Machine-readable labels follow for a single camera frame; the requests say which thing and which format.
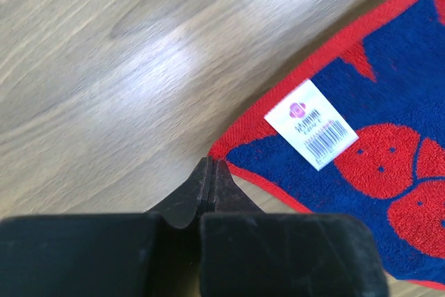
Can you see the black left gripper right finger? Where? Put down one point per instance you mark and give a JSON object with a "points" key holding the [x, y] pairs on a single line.
{"points": [[247, 252]]}

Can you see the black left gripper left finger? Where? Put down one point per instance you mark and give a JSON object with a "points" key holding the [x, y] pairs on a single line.
{"points": [[152, 253]]}

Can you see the red and blue patterned towel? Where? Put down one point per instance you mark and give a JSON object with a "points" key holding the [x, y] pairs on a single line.
{"points": [[384, 74]]}

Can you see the white barcode towel label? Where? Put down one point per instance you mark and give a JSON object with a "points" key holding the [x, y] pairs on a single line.
{"points": [[311, 125]]}

